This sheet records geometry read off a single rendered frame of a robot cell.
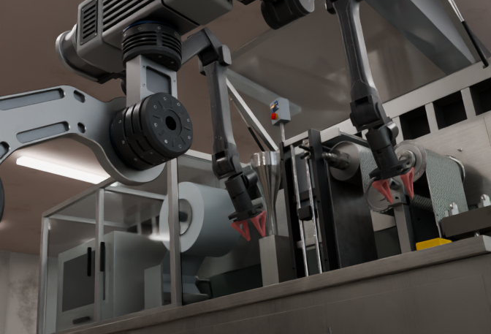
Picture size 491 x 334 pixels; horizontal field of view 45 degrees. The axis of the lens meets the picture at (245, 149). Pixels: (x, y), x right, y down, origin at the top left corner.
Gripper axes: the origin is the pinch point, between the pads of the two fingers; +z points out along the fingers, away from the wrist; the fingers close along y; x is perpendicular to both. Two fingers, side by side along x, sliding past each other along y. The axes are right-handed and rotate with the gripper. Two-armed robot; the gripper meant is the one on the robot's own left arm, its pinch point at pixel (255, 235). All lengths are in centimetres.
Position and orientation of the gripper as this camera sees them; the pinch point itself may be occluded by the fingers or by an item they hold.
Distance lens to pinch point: 189.7
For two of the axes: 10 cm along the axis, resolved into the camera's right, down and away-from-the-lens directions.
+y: -7.8, 2.9, 5.6
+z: 3.8, 9.3, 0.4
